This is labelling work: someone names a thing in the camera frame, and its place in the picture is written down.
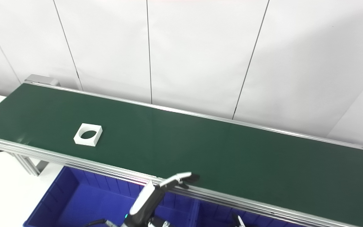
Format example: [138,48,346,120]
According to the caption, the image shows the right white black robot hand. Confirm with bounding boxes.
[231,214,245,227]

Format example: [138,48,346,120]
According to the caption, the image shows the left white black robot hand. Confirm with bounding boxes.
[119,172,200,227]

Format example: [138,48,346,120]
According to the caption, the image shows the white square part round hole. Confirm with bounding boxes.
[73,123,103,147]

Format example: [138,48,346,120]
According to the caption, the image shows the large blue plastic bin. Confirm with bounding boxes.
[196,199,311,227]
[23,166,199,227]

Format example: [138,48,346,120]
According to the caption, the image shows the green conveyor belt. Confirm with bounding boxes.
[0,80,363,227]
[0,83,363,227]

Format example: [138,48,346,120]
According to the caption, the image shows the aluminium conveyor support leg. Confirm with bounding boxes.
[13,154,48,176]

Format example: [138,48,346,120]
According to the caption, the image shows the grey conveyor motor housing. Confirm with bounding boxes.
[24,74,59,86]

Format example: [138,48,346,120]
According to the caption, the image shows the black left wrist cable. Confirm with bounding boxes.
[84,218,119,227]

